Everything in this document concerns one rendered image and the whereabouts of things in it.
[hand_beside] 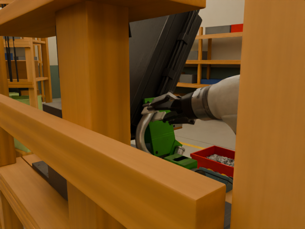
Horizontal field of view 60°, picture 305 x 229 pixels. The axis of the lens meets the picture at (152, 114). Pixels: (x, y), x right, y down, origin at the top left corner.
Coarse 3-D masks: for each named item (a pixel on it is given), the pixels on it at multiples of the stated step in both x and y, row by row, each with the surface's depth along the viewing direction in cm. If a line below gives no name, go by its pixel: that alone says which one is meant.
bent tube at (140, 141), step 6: (144, 114) 87; (150, 114) 87; (144, 120) 86; (138, 126) 85; (144, 126) 85; (138, 132) 84; (144, 132) 85; (138, 138) 84; (138, 144) 84; (144, 144) 84; (144, 150) 84
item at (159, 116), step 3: (153, 114) 89; (156, 114) 88; (159, 114) 86; (162, 114) 85; (153, 117) 88; (156, 117) 87; (159, 117) 85; (162, 117) 85; (150, 120) 89; (153, 120) 88
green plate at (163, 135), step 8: (152, 128) 93; (160, 128) 95; (168, 128) 98; (144, 136) 97; (152, 136) 92; (160, 136) 95; (168, 136) 97; (152, 144) 92; (160, 144) 94; (168, 144) 97; (152, 152) 92; (160, 152) 94; (168, 152) 96
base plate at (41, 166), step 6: (36, 162) 133; (42, 162) 133; (36, 168) 127; (42, 168) 126; (42, 174) 121; (48, 180) 116; (228, 204) 94; (228, 210) 90; (228, 216) 87; (228, 222) 84; (228, 228) 81
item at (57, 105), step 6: (54, 102) 105; (60, 102) 105; (48, 108) 98; (54, 108) 94; (60, 108) 92; (54, 114) 94; (60, 114) 90; (48, 168) 107; (48, 174) 108; (54, 174) 102; (54, 180) 103; (60, 180) 98; (66, 180) 94; (54, 186) 104; (60, 186) 99; (66, 186) 94; (60, 192) 100; (66, 192) 95; (66, 198) 96
